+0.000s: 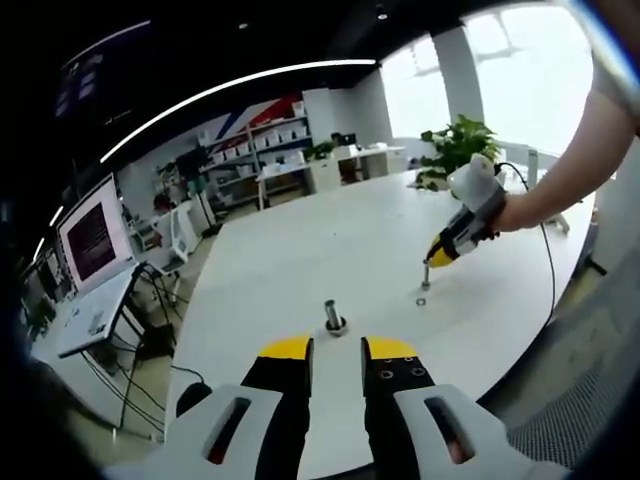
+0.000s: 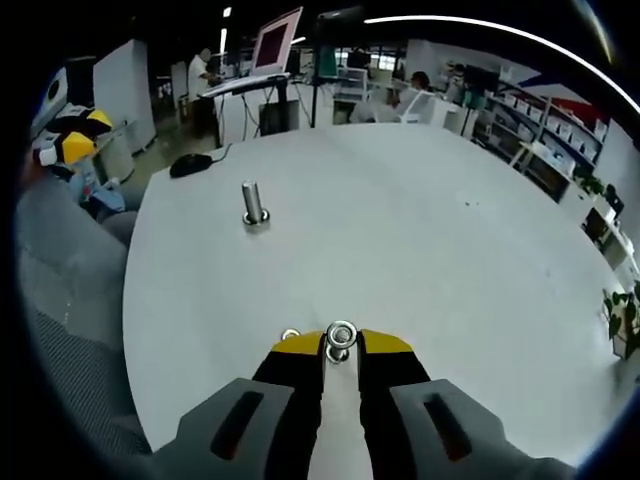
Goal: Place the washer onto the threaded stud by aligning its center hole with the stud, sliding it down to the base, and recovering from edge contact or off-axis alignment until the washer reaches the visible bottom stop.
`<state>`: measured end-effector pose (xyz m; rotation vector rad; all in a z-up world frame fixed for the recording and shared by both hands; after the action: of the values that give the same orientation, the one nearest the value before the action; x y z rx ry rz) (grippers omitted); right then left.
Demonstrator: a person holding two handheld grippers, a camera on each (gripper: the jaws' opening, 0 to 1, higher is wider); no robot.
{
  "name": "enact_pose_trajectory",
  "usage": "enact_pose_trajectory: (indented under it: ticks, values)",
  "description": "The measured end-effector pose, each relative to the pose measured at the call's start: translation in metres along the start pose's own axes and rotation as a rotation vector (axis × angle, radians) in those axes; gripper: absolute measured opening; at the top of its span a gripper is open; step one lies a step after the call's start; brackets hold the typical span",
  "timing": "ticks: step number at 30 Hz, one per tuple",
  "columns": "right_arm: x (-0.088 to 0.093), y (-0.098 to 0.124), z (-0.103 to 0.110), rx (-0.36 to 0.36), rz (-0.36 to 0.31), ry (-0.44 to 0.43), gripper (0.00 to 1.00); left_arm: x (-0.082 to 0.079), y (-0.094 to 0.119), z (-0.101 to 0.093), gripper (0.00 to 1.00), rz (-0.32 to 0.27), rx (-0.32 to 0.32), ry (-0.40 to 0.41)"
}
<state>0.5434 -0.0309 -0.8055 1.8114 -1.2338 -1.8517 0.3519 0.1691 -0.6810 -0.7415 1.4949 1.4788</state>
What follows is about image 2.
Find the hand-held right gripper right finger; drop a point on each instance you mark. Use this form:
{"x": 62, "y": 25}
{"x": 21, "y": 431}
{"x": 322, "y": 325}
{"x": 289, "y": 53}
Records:
{"x": 390, "y": 400}

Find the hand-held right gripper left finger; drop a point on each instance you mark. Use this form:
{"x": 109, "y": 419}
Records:
{"x": 290, "y": 400}

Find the thick threaded stud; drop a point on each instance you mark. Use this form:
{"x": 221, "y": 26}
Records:
{"x": 250, "y": 197}

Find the black washer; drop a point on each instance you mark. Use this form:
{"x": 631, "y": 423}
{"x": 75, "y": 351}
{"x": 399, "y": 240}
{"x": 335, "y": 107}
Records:
{"x": 245, "y": 218}
{"x": 265, "y": 216}

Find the white cabinet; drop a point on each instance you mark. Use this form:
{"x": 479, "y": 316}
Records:
{"x": 125, "y": 95}

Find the blue cloth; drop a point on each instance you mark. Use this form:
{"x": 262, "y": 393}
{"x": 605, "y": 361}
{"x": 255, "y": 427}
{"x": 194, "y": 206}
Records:
{"x": 107, "y": 200}

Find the black computer mouse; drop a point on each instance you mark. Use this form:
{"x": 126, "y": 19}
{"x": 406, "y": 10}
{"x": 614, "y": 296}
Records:
{"x": 190, "y": 165}

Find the grey mesh office chair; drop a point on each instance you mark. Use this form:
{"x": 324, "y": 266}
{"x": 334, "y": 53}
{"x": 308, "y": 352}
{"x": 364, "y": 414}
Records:
{"x": 70, "y": 300}

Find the black computer tower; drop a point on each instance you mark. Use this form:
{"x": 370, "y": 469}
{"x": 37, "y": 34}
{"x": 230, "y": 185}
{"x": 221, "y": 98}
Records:
{"x": 279, "y": 117}

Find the black laptop stand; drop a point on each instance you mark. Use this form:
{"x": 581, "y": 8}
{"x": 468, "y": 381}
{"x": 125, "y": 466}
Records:
{"x": 284, "y": 102}

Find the white laptop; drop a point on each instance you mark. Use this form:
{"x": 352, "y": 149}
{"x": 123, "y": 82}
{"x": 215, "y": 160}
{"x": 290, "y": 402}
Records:
{"x": 272, "y": 45}

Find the large leafy potted plant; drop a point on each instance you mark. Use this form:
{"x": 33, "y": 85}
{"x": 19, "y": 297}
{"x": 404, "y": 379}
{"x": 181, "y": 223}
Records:
{"x": 620, "y": 310}

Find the white desk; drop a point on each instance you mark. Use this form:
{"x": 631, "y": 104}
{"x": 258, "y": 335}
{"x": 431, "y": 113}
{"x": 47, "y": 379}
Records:
{"x": 610, "y": 235}

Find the white office chair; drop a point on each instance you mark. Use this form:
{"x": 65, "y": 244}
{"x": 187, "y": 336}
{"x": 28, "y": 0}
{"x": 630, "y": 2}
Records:
{"x": 417, "y": 109}

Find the small potted plant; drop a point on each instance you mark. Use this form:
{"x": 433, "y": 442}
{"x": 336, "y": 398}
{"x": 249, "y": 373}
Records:
{"x": 590, "y": 182}

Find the shelf with white bins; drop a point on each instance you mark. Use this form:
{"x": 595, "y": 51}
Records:
{"x": 550, "y": 125}

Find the black monitor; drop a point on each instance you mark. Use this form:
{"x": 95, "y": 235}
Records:
{"x": 480, "y": 77}

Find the ceiling strip light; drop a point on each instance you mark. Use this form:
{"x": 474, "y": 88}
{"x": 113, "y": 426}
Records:
{"x": 450, "y": 20}

